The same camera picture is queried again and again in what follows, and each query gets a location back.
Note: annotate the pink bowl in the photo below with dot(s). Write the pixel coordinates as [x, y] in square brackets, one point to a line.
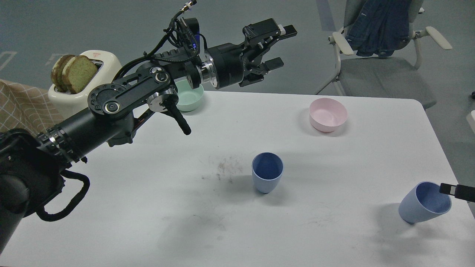
[327, 115]

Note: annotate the blue denim jacket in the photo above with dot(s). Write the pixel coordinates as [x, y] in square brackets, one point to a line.
[382, 27]

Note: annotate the grey office chair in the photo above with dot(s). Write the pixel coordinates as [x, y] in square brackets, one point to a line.
[396, 76]

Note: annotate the cream toaster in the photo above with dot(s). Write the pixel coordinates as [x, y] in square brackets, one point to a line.
[68, 103]

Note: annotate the toast slice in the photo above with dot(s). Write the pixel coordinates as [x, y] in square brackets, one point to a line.
[56, 73]
[77, 73]

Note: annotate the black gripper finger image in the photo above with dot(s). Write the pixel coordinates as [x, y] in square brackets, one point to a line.
[261, 36]
[463, 192]
[254, 73]

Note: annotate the beige checkered cloth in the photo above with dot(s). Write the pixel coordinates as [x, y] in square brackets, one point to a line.
[26, 107]

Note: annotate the light blue cup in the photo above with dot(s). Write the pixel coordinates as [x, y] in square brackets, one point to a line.
[424, 202]

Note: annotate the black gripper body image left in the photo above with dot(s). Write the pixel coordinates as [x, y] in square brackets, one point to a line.
[226, 66]

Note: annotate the green bowl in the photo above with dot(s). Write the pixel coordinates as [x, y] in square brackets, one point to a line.
[189, 98]

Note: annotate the rear toast slice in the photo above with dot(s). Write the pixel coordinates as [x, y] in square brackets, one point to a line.
[56, 73]

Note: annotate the front toast slice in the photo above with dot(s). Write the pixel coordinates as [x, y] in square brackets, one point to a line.
[77, 73]

